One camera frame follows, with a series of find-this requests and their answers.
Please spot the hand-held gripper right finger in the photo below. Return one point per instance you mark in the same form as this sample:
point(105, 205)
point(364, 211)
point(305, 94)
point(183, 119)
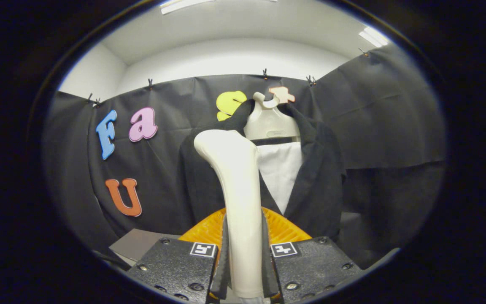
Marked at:
point(268, 270)

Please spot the black backdrop cloth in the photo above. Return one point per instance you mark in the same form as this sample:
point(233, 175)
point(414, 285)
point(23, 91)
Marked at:
point(386, 126)

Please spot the white dress form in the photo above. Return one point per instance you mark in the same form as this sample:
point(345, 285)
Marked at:
point(281, 169)

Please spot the row of small backdrop clips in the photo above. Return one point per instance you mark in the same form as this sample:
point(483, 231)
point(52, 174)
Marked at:
point(264, 74)

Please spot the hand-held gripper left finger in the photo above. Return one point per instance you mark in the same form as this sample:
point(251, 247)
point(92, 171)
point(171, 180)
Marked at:
point(222, 270)

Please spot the long ceiling light panel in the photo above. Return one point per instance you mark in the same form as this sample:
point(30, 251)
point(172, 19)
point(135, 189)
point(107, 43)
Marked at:
point(184, 5)

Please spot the white garment steamer head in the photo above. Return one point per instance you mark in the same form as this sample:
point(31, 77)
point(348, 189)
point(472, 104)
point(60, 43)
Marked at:
point(241, 190)

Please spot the grey cabinet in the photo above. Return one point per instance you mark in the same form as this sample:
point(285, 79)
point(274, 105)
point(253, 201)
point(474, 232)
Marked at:
point(137, 245)

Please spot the black jacket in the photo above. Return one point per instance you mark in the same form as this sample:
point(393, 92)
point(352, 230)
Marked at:
point(319, 177)

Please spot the small ceiling light panel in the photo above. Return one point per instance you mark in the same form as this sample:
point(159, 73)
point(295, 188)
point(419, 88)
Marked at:
point(374, 37)

